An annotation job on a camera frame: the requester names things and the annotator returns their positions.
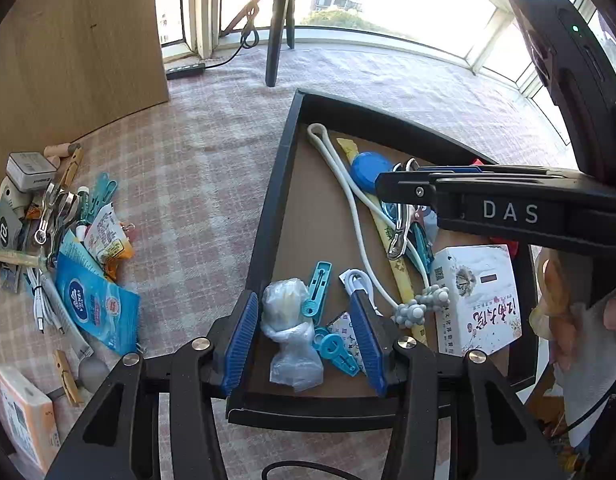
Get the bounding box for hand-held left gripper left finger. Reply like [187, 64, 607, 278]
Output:
[45, 290, 260, 480]

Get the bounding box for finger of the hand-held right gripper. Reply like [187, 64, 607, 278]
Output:
[395, 164, 589, 181]
[375, 172, 616, 257]

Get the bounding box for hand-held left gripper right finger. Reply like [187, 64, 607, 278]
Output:
[349, 290, 564, 480]

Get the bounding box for white patterned packet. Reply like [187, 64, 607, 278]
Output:
[325, 312, 361, 361]

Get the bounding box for clear plastic bag bundle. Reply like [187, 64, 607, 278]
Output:
[260, 278, 325, 393]

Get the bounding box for white massage hammer grey balls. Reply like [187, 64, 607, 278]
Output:
[307, 123, 450, 329]

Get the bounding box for light blue clip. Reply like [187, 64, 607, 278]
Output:
[301, 261, 334, 322]

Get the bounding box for yellow straw packet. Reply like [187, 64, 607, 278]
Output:
[336, 137, 429, 346]

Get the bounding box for blue round disc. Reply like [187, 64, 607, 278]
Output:
[349, 152, 393, 192]

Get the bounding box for silver carabiner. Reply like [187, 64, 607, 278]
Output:
[386, 202, 414, 261]

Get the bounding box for black tray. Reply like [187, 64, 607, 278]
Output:
[225, 88, 541, 428]

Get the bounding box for pink plaid cloth desktop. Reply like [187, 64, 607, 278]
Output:
[0, 45, 574, 480]

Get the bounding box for person's right hand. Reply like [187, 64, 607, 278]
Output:
[532, 250, 616, 361]

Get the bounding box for white printed box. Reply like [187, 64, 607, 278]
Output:
[429, 244, 523, 357]

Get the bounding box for blue tissue packet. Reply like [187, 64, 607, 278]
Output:
[54, 252, 141, 353]

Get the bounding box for black tripod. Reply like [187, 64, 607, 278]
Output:
[220, 0, 299, 88]

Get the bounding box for silver metal tool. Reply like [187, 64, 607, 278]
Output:
[35, 180, 84, 246]

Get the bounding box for orange and white box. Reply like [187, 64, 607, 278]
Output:
[0, 365, 61, 473]

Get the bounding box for grey printed packet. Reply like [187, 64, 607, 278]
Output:
[0, 207, 24, 251]

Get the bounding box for grey and white adapter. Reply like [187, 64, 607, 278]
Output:
[6, 151, 61, 193]

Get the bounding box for white round device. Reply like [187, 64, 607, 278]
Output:
[0, 175, 31, 216]

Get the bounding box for black power strip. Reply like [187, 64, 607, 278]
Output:
[165, 61, 207, 80]

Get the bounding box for wooden panel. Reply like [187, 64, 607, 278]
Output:
[0, 0, 170, 201]

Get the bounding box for black power cable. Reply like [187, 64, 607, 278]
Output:
[205, 5, 261, 68]

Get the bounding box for white window frame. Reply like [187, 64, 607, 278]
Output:
[180, 0, 616, 101]

